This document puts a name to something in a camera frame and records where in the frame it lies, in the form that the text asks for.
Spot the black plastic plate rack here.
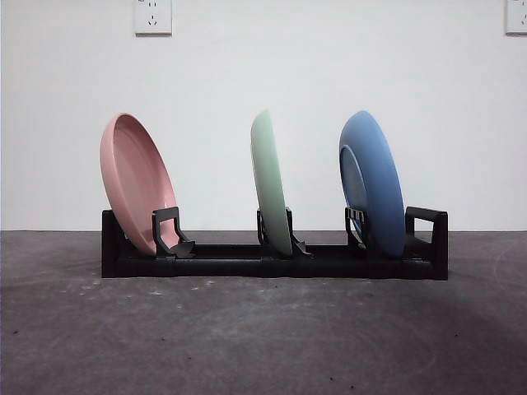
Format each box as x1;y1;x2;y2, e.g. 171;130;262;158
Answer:
100;205;449;282

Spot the pink plate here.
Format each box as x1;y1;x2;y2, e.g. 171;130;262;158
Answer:
99;111;179;255

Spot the blue plate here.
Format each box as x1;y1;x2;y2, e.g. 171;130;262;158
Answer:
338;109;407;261

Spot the pale green plate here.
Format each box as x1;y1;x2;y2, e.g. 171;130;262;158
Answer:
250;108;294;258

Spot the white wall socket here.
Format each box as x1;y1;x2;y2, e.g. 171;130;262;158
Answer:
133;0;173;36
505;0;527;35

